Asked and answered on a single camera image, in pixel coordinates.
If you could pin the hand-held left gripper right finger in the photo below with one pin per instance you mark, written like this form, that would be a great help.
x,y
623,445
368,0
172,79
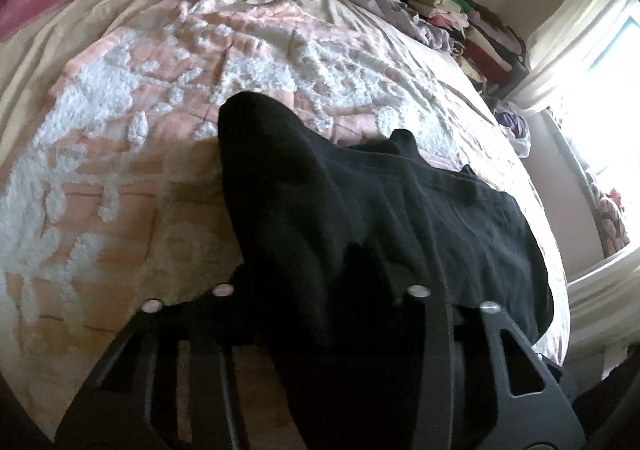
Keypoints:
x,y
440,330

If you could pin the colourful cloth bundle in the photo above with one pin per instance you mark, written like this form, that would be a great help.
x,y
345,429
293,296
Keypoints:
x,y
612,225

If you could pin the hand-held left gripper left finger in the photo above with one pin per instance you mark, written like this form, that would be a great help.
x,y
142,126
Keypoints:
x,y
210,330

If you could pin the white curtain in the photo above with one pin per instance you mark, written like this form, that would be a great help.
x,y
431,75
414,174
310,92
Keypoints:
x,y
565,65

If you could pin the plastic bag of clothes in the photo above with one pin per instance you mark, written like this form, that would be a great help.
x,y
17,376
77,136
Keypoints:
x,y
515,128

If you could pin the stack of folded clothes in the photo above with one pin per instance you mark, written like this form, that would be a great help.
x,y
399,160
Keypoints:
x,y
480,35

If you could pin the black sweater with orange patches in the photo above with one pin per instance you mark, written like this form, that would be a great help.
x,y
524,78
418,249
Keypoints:
x,y
325,190

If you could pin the window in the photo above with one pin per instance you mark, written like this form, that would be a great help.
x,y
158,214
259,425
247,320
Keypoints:
x,y
610,95

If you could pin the pink white textured blanket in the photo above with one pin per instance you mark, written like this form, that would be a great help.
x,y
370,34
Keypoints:
x,y
125,130

